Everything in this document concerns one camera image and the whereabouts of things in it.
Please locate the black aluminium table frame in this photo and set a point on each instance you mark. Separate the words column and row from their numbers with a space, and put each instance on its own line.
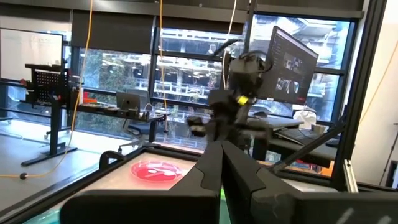
column 357, row 109

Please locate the black computer monitor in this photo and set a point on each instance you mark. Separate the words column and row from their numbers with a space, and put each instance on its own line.
column 289, row 68

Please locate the black standing desk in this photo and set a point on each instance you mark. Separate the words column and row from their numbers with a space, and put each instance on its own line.
column 54, row 130

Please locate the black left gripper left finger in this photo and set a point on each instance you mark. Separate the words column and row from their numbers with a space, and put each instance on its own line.
column 155, row 208

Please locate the black computer desk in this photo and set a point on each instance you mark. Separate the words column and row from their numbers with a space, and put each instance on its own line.
column 311, row 152

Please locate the silver aluminium bracket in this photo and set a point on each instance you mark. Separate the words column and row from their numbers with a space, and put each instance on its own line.
column 350, row 177

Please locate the orange object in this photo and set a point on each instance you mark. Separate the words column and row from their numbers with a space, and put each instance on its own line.
column 90, row 100

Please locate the black perforated panel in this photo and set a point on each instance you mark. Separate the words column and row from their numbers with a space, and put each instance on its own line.
column 46, row 82

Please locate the yellow tag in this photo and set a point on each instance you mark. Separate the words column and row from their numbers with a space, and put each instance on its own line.
column 242, row 99

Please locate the grey laptop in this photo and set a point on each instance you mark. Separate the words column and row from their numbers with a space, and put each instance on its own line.
column 128, row 101

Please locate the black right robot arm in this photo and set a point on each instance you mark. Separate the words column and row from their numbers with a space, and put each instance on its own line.
column 245, row 71

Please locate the black frame clamp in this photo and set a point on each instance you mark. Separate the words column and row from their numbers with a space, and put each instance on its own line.
column 110, row 157

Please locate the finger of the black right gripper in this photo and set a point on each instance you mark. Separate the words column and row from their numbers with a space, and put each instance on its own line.
column 220, row 132
column 239, row 135

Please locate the red translucent plastic plate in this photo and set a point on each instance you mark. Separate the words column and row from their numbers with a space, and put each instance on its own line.
column 156, row 171

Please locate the office chair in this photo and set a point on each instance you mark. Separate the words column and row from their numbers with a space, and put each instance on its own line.
column 140, row 127

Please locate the black keyboard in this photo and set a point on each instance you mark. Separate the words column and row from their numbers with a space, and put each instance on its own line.
column 298, row 135

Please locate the large dark green plate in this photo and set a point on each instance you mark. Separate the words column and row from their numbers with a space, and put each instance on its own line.
column 224, row 219

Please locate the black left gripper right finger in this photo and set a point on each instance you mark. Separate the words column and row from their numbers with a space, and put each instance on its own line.
column 280, row 205

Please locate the white bag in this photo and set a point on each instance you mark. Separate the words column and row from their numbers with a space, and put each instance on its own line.
column 306, row 118

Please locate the whiteboard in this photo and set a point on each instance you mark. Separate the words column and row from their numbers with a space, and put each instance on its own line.
column 31, row 53

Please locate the teal translucent plastic plate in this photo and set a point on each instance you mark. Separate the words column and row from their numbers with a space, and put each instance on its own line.
column 46, row 219

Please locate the dark roller blind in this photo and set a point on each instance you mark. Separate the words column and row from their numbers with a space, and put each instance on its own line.
column 112, row 31

